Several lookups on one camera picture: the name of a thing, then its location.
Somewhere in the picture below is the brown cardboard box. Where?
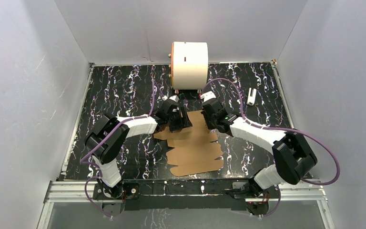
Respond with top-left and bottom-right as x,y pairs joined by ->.
153,111 -> 224,177

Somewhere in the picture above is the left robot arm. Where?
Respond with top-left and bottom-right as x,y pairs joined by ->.
85,95 -> 192,198

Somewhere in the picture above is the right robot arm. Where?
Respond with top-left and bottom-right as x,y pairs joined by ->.
201,94 -> 317,198

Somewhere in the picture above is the small white plastic clip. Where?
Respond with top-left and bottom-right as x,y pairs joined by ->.
246,88 -> 257,106

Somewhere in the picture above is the white cylindrical drum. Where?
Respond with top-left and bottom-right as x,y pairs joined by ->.
170,42 -> 209,93

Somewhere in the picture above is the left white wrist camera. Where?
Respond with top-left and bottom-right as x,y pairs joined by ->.
169,95 -> 179,102

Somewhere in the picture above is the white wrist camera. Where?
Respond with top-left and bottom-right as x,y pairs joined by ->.
200,91 -> 216,103
169,95 -> 179,102

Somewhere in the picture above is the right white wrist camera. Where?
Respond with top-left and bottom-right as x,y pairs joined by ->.
200,91 -> 216,103

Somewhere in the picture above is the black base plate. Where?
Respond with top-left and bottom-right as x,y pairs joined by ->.
93,179 -> 280,219

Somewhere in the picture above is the aluminium frame rail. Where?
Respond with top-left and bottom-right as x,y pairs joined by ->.
38,178 -> 335,229

